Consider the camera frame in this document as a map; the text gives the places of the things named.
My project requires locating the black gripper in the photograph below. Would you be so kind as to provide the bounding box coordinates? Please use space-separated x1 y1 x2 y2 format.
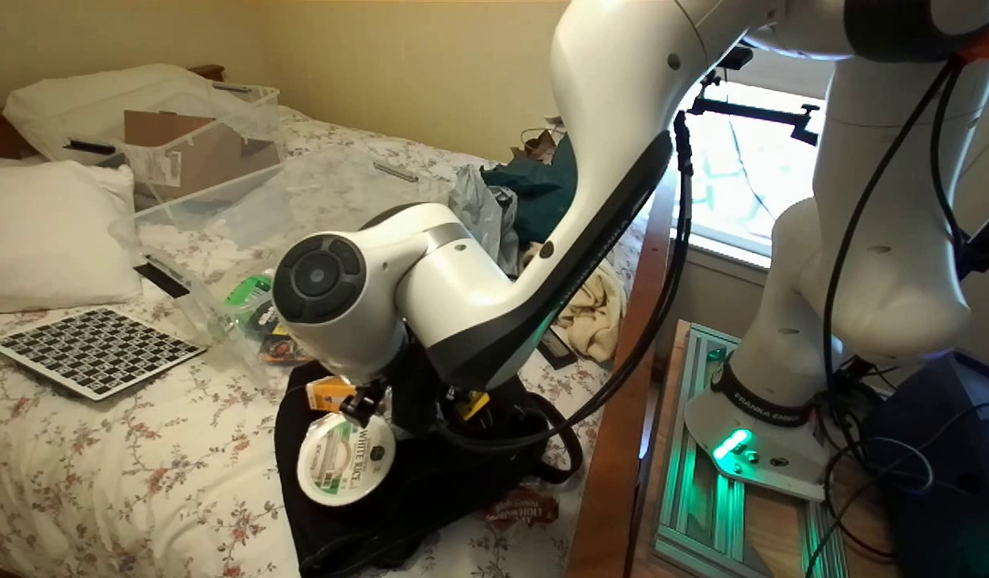
338 374 391 427

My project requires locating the white box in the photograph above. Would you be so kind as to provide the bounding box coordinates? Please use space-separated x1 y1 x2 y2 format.
296 410 397 510

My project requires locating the yellow Debrox box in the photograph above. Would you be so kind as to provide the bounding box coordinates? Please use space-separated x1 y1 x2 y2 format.
305 374 360 416

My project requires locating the orange box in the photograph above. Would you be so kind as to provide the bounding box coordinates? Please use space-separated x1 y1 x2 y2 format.
456 389 495 422

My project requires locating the clear plastic container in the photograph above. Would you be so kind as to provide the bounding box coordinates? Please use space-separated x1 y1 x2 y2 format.
139 251 305 370

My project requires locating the colourful printed package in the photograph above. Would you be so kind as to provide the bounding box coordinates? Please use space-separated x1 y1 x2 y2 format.
260 331 305 365

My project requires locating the black fabric bag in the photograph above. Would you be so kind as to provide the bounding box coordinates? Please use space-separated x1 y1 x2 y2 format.
272 355 587 578

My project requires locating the green white package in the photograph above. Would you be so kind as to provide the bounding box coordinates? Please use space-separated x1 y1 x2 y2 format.
222 268 280 327

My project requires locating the black flat remote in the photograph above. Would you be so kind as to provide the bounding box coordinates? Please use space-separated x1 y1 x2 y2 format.
136 255 194 301

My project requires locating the cream knitted cloth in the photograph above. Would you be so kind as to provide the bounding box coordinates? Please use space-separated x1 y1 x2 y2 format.
552 267 632 365

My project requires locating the teal cloth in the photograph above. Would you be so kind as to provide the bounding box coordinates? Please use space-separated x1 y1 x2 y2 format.
480 131 583 251

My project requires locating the black white checkerboard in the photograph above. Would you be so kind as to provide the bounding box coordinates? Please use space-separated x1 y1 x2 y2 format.
0 301 212 403

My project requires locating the clear bin with brown inside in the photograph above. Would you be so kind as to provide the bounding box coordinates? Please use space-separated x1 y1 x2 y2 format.
118 105 287 225

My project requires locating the white pillow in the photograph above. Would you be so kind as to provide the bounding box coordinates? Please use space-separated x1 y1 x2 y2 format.
0 156 146 316

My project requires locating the window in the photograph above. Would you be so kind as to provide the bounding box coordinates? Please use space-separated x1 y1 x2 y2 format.
681 46 842 267

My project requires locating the dark blue bag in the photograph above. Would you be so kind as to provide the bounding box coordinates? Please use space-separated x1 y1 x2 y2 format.
861 349 989 578

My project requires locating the wooden bed frame rail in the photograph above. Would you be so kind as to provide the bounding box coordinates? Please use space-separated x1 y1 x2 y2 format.
561 156 690 578

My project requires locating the aluminium rail frame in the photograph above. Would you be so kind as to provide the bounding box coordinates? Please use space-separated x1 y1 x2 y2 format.
650 322 842 578

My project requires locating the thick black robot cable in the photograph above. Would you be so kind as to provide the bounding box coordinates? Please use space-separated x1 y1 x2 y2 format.
439 109 700 489

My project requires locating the thin black cable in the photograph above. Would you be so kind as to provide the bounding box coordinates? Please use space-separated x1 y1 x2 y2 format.
813 51 989 564

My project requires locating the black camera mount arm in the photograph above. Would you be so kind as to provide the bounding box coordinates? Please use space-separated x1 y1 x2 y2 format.
684 42 826 146

